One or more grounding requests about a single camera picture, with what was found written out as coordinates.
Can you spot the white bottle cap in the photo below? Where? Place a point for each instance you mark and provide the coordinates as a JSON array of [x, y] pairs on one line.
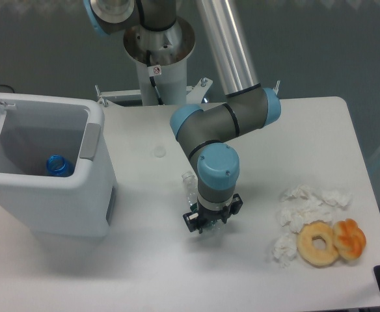
[[160, 152]]

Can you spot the white trash bin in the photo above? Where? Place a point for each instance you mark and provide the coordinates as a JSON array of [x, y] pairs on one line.
[[33, 128]]

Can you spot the clear green-label plastic bottle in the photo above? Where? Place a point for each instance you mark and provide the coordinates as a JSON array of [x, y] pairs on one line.
[[189, 181]]

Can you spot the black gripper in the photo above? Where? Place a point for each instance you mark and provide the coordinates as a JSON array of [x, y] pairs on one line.
[[209, 211]]

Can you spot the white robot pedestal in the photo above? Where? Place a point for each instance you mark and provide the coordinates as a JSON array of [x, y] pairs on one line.
[[160, 59]]

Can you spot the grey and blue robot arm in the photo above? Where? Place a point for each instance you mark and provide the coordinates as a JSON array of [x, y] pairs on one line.
[[203, 134]]

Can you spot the blue plastic bottle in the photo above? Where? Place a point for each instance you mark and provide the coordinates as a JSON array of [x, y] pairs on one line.
[[59, 166]]

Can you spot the ring doughnut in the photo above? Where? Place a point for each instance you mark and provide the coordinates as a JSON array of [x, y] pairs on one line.
[[315, 244]]

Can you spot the orange twisted bread roll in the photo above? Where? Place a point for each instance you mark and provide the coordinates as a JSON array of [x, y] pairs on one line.
[[349, 239]]

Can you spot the large crumpled white tissue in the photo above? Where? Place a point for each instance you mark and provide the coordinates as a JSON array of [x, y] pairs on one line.
[[302, 205]]

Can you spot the small crumpled white tissue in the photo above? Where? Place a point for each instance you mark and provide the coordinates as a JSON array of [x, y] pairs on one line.
[[285, 249]]

